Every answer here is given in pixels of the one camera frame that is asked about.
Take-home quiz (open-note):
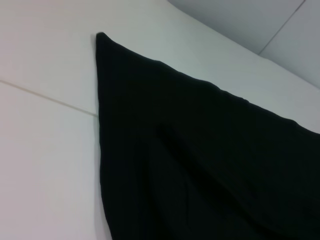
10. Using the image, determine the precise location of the black shirt with FREE print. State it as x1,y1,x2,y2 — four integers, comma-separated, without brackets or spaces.
95,31,320,240

